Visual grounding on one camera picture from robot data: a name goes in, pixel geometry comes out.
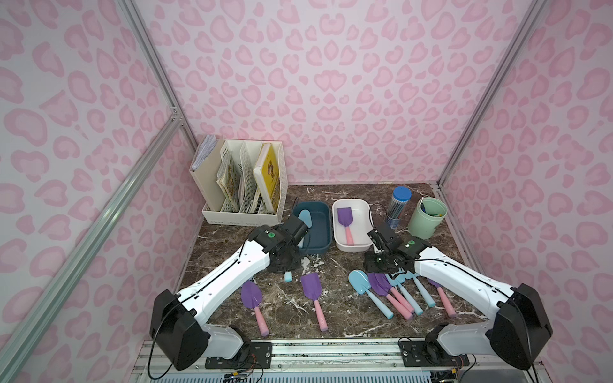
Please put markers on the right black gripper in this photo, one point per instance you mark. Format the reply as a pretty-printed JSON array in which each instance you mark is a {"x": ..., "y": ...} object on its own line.
[{"x": 378, "y": 261}]

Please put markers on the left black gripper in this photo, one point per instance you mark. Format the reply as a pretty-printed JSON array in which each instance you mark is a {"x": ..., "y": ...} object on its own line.
[{"x": 289, "y": 258}]

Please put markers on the teal heart shovel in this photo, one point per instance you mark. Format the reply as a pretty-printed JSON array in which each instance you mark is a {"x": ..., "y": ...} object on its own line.
[{"x": 305, "y": 216}]

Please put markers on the dark teal storage box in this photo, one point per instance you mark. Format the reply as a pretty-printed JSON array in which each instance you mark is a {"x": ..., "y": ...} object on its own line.
[{"x": 319, "y": 237}]

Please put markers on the white storage box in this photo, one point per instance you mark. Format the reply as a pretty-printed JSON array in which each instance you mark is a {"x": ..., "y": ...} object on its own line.
[{"x": 360, "y": 227}]

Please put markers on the purple square shovel pink handle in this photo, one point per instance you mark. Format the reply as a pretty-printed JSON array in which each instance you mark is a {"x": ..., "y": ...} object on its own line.
[{"x": 345, "y": 218}]

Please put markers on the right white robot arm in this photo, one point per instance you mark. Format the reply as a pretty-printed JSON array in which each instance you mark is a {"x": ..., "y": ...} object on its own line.
[{"x": 517, "y": 327}]

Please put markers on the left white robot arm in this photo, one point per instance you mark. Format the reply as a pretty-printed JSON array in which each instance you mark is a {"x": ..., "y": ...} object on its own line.
[{"x": 179, "y": 324}]

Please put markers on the purple pointed shovel upper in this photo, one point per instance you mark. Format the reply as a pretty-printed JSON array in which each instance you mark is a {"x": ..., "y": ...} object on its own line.
[{"x": 383, "y": 281}]

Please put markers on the purple square shovel centre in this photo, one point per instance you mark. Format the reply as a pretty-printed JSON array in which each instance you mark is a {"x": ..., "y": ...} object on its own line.
[{"x": 312, "y": 289}]

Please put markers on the green cup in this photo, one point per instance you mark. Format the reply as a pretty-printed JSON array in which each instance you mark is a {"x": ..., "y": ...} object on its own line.
[{"x": 426, "y": 218}]

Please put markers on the blue lid pen tube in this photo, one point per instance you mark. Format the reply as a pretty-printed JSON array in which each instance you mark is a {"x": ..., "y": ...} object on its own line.
[{"x": 400, "y": 198}]

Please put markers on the teal pointed shovel far right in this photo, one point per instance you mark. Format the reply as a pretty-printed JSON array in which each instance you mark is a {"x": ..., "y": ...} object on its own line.
[{"x": 422, "y": 290}]

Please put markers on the white file organizer rack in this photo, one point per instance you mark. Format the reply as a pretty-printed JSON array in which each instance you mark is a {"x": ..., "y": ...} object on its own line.
[{"x": 253, "y": 211}]

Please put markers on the yellow book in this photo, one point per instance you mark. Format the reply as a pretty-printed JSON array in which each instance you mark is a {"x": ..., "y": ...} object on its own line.
[{"x": 266, "y": 175}]

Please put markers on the illustrated picture book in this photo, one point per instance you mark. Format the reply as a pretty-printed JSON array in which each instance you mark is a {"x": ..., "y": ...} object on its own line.
[{"x": 227, "y": 179}]

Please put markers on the purple shovel far right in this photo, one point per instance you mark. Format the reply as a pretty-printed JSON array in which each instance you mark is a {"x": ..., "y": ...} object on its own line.
[{"x": 444, "y": 298}]

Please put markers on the beige folder with papers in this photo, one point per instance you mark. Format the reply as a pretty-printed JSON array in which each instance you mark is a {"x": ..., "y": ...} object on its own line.
[{"x": 204, "y": 167}]

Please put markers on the purple shovel pink handle left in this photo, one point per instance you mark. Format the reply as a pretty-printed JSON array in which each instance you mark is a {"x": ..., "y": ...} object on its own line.
[{"x": 251, "y": 297}]

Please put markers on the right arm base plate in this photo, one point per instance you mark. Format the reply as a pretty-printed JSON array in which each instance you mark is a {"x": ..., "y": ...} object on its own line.
[{"x": 420, "y": 353}]

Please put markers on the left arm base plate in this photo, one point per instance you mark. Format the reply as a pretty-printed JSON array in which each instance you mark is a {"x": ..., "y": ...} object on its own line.
[{"x": 257, "y": 354}]

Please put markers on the aluminium front rail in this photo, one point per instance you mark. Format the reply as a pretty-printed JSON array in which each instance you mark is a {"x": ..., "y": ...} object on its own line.
[{"x": 333, "y": 360}]

